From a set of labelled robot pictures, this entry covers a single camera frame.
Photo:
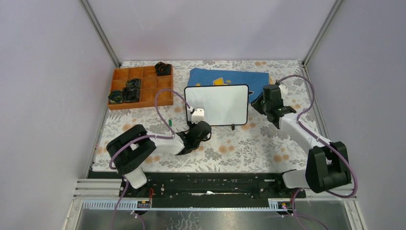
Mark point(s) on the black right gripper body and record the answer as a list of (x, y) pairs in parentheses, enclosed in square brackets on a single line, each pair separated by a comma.
[(262, 106)]

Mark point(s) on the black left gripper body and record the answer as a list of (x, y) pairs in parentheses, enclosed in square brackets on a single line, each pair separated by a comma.
[(191, 126)]

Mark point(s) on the white board with black frame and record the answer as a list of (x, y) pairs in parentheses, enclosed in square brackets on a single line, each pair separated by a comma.
[(224, 105)]

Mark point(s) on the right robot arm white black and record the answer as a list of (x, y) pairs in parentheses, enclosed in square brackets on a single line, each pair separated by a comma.
[(327, 162)]

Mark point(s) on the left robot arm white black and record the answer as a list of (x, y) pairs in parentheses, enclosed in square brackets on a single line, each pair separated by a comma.
[(129, 150)]

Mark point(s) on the blue cartoon print cloth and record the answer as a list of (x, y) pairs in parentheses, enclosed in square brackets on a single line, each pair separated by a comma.
[(254, 80)]

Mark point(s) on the floral patterned tablecloth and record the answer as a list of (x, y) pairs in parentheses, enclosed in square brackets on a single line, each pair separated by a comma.
[(256, 146)]

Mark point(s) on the wooden compartment tray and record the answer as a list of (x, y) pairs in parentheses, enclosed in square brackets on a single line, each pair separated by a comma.
[(154, 89)]

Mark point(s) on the dark rolled sock with orange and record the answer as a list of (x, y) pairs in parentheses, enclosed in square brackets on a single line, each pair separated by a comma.
[(163, 69)]

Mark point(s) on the black rolled sock middle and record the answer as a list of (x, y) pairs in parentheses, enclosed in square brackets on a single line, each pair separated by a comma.
[(131, 95)]

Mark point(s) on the dark rolled sock with green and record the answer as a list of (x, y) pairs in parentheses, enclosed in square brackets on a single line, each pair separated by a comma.
[(133, 84)]

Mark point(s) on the blue green rolled sock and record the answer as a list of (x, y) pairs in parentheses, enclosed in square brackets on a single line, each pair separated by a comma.
[(115, 97)]

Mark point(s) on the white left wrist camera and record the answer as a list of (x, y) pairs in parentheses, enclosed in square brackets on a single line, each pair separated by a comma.
[(197, 115)]

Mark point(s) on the aluminium frame post right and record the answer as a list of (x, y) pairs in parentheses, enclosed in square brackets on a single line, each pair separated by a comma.
[(321, 125)]

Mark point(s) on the aluminium frame post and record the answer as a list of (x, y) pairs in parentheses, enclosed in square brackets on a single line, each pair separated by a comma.
[(321, 125), (117, 64)]

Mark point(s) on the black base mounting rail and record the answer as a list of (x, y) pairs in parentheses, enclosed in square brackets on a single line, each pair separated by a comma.
[(203, 185)]

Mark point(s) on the slotted grey cable duct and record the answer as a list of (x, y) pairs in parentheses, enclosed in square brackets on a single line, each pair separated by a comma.
[(206, 204)]

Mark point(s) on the aluminium frame post left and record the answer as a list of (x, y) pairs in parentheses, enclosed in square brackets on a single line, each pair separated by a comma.
[(117, 64)]

